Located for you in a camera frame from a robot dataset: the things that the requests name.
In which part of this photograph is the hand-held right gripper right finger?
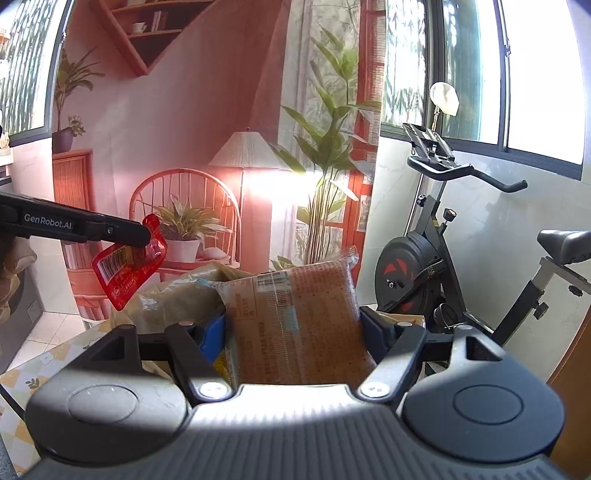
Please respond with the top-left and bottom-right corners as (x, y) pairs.
(358, 305), (506, 404)

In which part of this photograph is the person's left hand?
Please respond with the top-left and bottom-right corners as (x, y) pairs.
(0, 240), (38, 287)

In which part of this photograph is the wooden door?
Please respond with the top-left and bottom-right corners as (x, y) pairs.
(547, 318), (591, 462)

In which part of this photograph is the paper lined cardboard box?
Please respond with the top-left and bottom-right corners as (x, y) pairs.
(111, 261), (426, 384)

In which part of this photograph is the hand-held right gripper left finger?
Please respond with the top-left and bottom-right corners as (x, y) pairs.
(85, 314), (234, 407)

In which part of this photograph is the grey appliance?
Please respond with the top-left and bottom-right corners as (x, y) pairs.
(0, 272), (44, 370)

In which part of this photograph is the floral checked tablecloth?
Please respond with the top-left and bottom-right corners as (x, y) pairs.
(0, 318), (121, 480)

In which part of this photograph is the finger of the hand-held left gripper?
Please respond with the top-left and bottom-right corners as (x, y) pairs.
(82, 210), (154, 250)

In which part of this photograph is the black exercise bike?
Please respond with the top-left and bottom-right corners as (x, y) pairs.
(374, 122), (591, 370)

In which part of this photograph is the printed room backdrop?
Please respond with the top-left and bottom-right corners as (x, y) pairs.
(46, 0), (386, 324)

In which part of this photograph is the dark framed window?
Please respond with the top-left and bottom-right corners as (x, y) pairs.
(0, 0), (63, 146)
(383, 0), (591, 182)

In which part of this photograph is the red snack packet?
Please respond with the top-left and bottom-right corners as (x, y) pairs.
(91, 213), (168, 311)

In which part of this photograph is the brown snack packet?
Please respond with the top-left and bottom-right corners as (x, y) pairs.
(217, 247), (379, 388)

